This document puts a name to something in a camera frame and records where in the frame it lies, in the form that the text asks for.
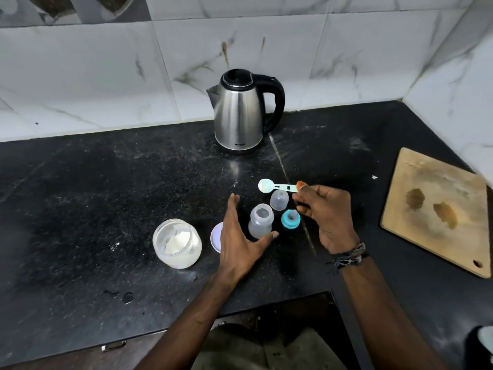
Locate person's right hand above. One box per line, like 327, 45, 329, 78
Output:
292, 181, 361, 255

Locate person's left hand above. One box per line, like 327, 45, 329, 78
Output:
215, 193, 280, 284

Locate white measuring scoop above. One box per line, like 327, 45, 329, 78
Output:
258, 179, 299, 194

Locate person's left forearm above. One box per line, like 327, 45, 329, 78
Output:
135, 272, 240, 370

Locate person's right forearm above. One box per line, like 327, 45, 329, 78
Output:
337, 257, 448, 370

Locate clear baby bottle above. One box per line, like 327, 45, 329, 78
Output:
248, 203, 275, 239

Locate clear bottle cap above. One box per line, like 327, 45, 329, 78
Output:
270, 189, 289, 211

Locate pale purple jar lid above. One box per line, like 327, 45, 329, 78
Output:
210, 222, 224, 253

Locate braided thread wristband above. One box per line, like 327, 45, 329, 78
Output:
327, 243, 369, 270

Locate clear jar of white powder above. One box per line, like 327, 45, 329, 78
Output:
153, 219, 203, 270

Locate stainless steel electric kettle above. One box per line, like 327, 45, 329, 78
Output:
206, 68, 286, 154

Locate person's olive trousers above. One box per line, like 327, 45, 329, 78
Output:
191, 323, 348, 370

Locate wooden cutting board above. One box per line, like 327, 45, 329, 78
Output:
380, 147, 492, 279

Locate white rounded object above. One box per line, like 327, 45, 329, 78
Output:
478, 326, 493, 355

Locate teal bottle nipple ring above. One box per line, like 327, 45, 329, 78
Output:
281, 209, 301, 230

